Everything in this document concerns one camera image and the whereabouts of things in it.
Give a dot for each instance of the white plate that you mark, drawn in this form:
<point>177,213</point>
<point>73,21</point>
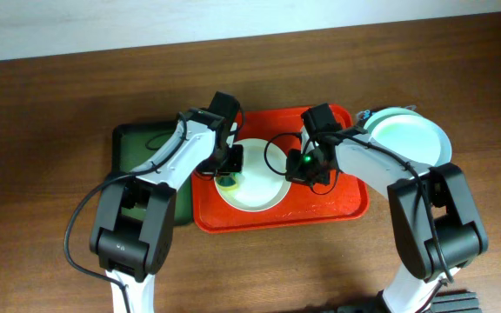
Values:
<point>261,188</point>

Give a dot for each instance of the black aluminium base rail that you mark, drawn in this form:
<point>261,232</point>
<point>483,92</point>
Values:
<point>454,302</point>

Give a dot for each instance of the dark green rectangular tray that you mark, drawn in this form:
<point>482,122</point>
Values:
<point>129,150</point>

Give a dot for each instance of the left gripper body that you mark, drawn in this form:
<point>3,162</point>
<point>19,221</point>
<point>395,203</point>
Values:
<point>227,164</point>

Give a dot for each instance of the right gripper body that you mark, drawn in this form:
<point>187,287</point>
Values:
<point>308,172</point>

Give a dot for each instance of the pale blue plate top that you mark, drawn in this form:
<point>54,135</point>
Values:
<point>414,137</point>

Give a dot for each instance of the red plastic tray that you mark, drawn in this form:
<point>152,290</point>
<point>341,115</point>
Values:
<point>345,200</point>

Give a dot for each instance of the yellow green scrub sponge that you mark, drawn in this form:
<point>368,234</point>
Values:
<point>229,182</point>

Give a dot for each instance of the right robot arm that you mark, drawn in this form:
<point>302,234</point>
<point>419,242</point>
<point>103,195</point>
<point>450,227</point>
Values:
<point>436,224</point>

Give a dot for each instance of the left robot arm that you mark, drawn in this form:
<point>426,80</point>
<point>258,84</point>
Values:
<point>132,233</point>

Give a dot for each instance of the pale green plate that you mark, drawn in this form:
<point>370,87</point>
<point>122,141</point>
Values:
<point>377,117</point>

